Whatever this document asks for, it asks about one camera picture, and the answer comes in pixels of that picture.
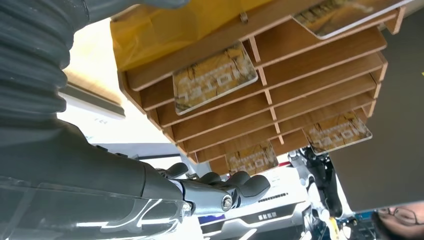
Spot person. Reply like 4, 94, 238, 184
370, 201, 424, 240

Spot black humanoid robot legs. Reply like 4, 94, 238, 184
287, 146, 345, 240

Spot white machine with black stripe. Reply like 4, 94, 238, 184
198, 162, 311, 240

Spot wooden slotted card rack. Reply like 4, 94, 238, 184
110, 0, 415, 176

